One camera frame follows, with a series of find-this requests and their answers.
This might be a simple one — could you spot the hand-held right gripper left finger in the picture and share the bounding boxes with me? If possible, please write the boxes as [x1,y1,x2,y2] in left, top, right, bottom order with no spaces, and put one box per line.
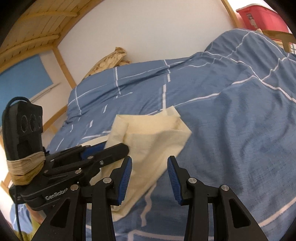
[31,156,133,241]

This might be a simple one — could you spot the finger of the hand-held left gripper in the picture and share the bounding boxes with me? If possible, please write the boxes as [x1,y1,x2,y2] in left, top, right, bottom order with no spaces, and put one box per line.
[50,142,109,163]
[44,143,130,184]

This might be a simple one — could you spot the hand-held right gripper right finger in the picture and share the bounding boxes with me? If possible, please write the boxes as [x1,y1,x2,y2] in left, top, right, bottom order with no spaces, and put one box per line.
[167,156,269,241]

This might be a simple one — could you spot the cream pants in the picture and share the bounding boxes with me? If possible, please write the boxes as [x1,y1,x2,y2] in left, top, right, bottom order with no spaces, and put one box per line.
[81,105,192,219]

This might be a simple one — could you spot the blue window blind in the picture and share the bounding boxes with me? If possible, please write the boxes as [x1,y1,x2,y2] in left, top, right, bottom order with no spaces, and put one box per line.
[0,54,53,109]

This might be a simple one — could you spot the blue checked blanket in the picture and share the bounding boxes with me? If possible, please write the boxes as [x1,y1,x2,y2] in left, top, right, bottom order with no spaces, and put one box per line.
[46,29,296,241]

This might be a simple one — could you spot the tan patterned pillow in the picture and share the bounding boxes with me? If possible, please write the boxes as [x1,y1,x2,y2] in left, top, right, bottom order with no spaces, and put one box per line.
[83,47,131,79]

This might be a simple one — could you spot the red storage bin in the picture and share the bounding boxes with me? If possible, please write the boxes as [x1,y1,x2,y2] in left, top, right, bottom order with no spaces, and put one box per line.
[236,6,289,33]

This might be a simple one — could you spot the wooden bunk bed frame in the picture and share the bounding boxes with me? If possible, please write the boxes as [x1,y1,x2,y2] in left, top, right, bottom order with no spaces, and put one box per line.
[0,0,296,193]

